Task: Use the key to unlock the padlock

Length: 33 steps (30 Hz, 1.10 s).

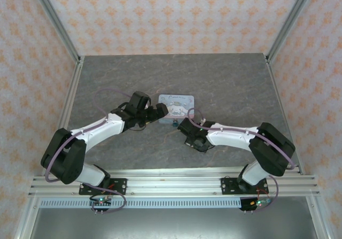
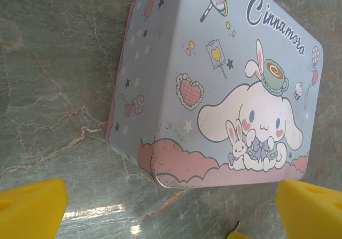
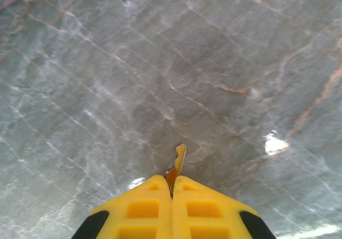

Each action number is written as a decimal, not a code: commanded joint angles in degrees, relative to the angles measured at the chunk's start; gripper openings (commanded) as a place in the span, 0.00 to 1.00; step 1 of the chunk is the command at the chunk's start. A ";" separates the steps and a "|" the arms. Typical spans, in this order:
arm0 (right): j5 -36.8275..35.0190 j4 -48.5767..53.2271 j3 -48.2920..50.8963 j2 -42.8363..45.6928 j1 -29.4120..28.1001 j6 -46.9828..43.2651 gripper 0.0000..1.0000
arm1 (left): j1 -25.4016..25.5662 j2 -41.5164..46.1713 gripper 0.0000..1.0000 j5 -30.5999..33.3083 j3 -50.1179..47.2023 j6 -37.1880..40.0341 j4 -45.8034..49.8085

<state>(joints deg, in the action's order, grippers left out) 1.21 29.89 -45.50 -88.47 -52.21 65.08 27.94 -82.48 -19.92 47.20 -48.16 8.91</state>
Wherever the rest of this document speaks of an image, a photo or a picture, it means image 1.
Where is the small circuit board with leds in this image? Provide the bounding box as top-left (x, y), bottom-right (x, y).
top-left (89, 196), bottom-right (113, 206)
top-left (250, 198), bottom-right (272, 207)

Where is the grey metal panel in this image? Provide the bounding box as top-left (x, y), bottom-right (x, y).
top-left (32, 206), bottom-right (316, 239)

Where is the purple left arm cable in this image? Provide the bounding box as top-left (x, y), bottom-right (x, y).
top-left (44, 88), bottom-right (127, 213)

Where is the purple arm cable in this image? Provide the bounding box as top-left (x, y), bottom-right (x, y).
top-left (44, 88), bottom-right (127, 213)
top-left (186, 108), bottom-right (297, 213)

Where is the aluminium rail beam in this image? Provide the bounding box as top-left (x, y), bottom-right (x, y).
top-left (28, 169), bottom-right (321, 197)

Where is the aluminium side rail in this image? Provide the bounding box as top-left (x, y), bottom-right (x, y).
top-left (265, 54), bottom-right (304, 175)
top-left (41, 56), bottom-right (86, 177)

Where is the slotted grey cable duct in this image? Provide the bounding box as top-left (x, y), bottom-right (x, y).
top-left (39, 198), bottom-right (245, 208)

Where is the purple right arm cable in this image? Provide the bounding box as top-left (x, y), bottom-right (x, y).
top-left (186, 108), bottom-right (297, 213)

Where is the aluminium frame post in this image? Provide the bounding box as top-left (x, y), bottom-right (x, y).
top-left (27, 0), bottom-right (82, 63)
top-left (266, 0), bottom-right (318, 63)

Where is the aluminium frame leg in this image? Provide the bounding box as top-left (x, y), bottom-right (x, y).
top-left (14, 196), bottom-right (41, 239)
top-left (306, 196), bottom-right (329, 239)

